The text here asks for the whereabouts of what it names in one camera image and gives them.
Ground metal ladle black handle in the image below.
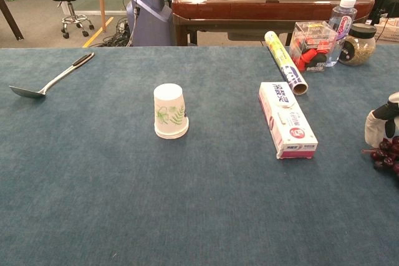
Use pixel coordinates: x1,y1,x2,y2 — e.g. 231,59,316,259
8,52,95,99

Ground brown mahjong table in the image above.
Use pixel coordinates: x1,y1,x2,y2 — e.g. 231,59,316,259
171,0,375,46

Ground blue background robot base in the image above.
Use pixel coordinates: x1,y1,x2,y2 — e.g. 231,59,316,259
126,0,175,47

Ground white plastic basket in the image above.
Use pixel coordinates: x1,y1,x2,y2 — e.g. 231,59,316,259
373,16,399,42

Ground cling film roll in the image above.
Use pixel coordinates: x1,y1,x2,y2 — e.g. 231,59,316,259
264,31,309,96

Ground blue felt table cover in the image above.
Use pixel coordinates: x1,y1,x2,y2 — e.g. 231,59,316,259
0,44,399,266

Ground upside-down paper cup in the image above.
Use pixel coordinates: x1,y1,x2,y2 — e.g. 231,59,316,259
153,83,190,140

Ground glass jar black lid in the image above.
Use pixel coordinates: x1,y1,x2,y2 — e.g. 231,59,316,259
338,23,378,67

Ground black floor cable bundle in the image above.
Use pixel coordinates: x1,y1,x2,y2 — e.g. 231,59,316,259
93,18,132,48

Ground clear box red black pieces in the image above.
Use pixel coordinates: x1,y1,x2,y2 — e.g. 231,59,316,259
289,21,339,74

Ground clear plastic water bottle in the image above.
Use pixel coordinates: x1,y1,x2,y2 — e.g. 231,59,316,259
324,0,358,67

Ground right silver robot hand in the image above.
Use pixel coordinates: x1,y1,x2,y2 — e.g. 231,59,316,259
364,91,399,148

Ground purple plastic grape bunch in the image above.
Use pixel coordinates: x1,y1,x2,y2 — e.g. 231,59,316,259
361,136,399,181

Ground dark table leg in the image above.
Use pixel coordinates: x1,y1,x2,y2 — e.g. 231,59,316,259
0,0,25,41

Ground white pink toothpaste box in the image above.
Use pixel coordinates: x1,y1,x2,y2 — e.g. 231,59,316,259
258,81,319,160

